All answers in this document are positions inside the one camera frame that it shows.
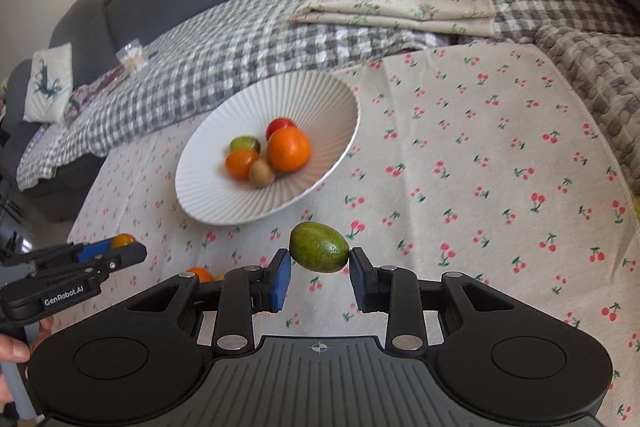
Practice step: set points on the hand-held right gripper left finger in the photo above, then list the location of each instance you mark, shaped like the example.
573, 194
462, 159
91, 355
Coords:
281, 282

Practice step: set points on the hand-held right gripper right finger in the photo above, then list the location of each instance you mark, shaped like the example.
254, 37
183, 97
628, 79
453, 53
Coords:
361, 282

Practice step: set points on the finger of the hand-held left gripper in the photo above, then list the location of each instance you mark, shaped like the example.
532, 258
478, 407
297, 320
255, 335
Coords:
125, 257
95, 249

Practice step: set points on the small yellow-orange tangerine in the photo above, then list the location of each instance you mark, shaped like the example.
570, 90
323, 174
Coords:
123, 240

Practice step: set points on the green mango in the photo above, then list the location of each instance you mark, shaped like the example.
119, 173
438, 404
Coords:
320, 247

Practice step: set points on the brown kiwi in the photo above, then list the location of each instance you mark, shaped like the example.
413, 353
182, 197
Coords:
261, 173

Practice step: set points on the small orange tangerine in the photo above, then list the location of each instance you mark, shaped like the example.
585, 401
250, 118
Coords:
240, 164

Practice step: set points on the large orange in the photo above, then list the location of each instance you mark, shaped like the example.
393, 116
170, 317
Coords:
289, 150

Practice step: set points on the green orange-tinged tangerine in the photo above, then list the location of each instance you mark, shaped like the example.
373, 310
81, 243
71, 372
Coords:
244, 143

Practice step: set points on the red tomato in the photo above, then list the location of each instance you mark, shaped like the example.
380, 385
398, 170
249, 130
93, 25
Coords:
280, 126

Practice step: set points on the white ribbed bowl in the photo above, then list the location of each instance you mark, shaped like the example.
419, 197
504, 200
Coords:
300, 97

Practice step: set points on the person's left hand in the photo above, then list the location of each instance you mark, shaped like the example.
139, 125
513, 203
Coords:
15, 349

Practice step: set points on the red-orange tangerine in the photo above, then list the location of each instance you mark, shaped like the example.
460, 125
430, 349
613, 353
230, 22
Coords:
200, 274

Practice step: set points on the floral pouch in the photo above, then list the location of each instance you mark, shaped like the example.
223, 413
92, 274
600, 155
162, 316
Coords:
80, 104

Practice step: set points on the white deer print pillow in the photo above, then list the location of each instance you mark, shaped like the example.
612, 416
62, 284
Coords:
35, 107

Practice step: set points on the cherry print tablecloth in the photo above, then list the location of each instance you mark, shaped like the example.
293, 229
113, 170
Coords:
475, 157

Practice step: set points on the red oblong object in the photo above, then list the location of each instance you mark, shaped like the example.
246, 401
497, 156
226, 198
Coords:
109, 78

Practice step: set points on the cotton swab bag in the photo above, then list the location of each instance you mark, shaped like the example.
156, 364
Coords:
131, 56

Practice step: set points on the grey checked blanket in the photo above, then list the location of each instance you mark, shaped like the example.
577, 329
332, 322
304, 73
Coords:
225, 47

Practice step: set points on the grey woven blanket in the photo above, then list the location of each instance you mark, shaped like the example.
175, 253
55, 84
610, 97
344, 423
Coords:
590, 67

